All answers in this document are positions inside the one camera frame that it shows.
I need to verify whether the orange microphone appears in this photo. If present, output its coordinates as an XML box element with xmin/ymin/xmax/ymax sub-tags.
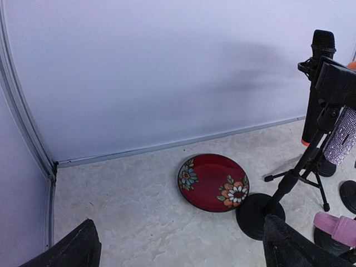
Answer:
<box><xmin>347</xmin><ymin>61</ymin><xmax>356</xmax><ymax>70</ymax></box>

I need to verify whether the black pink mic stand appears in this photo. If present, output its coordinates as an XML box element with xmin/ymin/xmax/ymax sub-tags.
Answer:
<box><xmin>313</xmin><ymin>228</ymin><xmax>351</xmax><ymax>256</ymax></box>

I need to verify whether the black microphone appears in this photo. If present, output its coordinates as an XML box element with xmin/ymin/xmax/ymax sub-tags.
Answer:
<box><xmin>301</xmin><ymin>29</ymin><xmax>337</xmax><ymax>146</ymax></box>

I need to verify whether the black glitter mic stand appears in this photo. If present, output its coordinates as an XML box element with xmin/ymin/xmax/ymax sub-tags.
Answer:
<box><xmin>236</xmin><ymin>56</ymin><xmax>355</xmax><ymax>240</ymax></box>

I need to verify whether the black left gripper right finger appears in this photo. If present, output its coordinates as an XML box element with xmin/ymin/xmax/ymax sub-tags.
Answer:
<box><xmin>263</xmin><ymin>214</ymin><xmax>355</xmax><ymax>267</ymax></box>

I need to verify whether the glitter rhinestone microphone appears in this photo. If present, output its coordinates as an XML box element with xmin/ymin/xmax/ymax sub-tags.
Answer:
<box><xmin>323</xmin><ymin>107</ymin><xmax>355</xmax><ymax>165</ymax></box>

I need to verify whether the black tripod mic stand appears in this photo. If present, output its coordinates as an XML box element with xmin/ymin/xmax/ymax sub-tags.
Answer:
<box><xmin>264</xmin><ymin>58</ymin><xmax>339</xmax><ymax>212</ymax></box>

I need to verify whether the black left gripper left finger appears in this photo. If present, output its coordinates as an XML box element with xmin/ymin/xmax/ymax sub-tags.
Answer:
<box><xmin>20</xmin><ymin>219</ymin><xmax>101</xmax><ymax>267</ymax></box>

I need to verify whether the red floral plate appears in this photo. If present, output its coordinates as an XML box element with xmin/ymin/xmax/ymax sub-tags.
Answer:
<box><xmin>177</xmin><ymin>154</ymin><xmax>250</xmax><ymax>212</ymax></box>

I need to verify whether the black orange mic stand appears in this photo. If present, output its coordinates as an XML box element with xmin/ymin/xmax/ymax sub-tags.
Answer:
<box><xmin>339</xmin><ymin>180</ymin><xmax>355</xmax><ymax>214</ymax></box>

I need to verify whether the pink microphone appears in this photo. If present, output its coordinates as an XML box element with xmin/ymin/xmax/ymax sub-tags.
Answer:
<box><xmin>313</xmin><ymin>212</ymin><xmax>355</xmax><ymax>248</ymax></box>

